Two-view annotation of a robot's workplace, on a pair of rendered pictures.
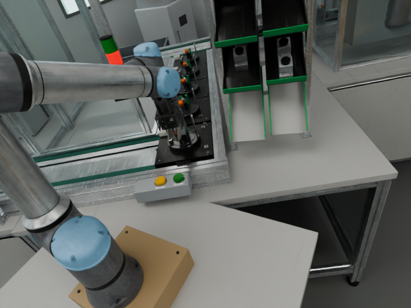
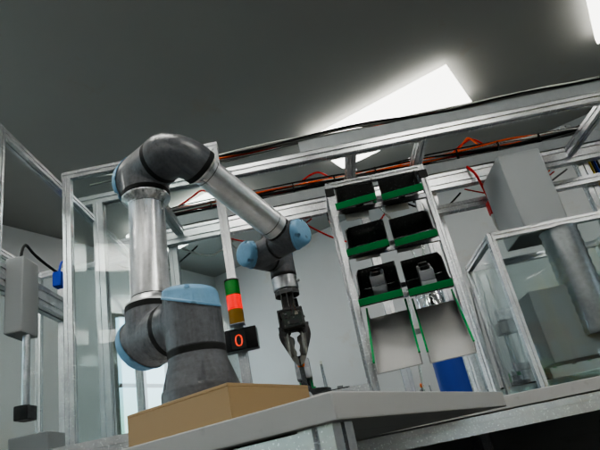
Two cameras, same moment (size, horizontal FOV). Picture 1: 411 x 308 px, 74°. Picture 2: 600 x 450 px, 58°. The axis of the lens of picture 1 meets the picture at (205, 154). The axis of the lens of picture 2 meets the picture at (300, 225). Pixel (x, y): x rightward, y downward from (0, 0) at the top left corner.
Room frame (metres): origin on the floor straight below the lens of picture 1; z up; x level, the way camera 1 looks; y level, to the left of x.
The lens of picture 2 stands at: (-0.68, 0.23, 0.79)
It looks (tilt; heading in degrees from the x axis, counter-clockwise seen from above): 24 degrees up; 352
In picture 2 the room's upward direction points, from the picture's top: 12 degrees counter-clockwise
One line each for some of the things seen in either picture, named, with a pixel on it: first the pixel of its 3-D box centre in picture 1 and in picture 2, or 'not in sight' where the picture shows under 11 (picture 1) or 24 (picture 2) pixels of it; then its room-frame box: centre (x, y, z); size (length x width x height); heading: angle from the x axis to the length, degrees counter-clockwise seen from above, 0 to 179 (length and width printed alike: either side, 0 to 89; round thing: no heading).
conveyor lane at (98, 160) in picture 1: (125, 160); not in sight; (1.03, 0.37, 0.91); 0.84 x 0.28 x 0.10; 82
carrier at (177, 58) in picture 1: (188, 54); not in sight; (1.94, -0.06, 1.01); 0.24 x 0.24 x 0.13; 82
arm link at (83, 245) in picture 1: (87, 249); (190, 318); (0.42, 0.33, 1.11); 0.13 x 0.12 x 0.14; 45
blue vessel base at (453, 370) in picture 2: not in sight; (457, 384); (1.67, -0.63, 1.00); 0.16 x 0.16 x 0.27
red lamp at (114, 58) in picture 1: (114, 58); (234, 303); (1.10, 0.25, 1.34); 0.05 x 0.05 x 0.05
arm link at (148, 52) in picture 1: (150, 63); (279, 260); (0.84, 0.09, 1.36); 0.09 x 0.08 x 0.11; 135
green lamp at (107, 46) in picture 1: (109, 44); (232, 288); (1.10, 0.25, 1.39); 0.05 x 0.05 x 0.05
